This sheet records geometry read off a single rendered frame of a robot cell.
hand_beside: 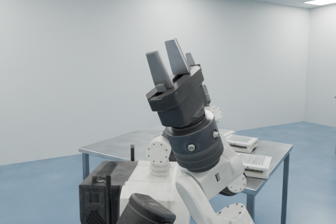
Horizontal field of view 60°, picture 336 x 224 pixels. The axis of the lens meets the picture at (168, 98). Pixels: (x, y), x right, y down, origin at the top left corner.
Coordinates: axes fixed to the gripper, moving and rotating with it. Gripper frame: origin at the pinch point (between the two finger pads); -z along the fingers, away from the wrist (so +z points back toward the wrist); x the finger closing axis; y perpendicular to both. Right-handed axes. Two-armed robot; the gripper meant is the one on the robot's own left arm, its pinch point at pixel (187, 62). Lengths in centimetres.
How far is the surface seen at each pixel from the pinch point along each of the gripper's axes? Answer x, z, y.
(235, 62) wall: -402, -119, -348
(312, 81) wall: -428, -45, -581
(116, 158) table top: -128, 25, 10
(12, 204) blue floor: -279, 38, 102
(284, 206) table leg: -126, 104, -124
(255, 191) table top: -48, 66, -45
